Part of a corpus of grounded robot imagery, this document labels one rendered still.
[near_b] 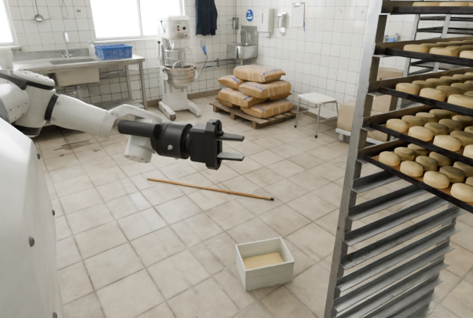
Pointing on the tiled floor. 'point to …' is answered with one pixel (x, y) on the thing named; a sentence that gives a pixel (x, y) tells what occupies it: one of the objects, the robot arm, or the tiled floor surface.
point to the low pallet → (253, 116)
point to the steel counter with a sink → (79, 71)
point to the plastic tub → (264, 264)
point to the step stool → (318, 107)
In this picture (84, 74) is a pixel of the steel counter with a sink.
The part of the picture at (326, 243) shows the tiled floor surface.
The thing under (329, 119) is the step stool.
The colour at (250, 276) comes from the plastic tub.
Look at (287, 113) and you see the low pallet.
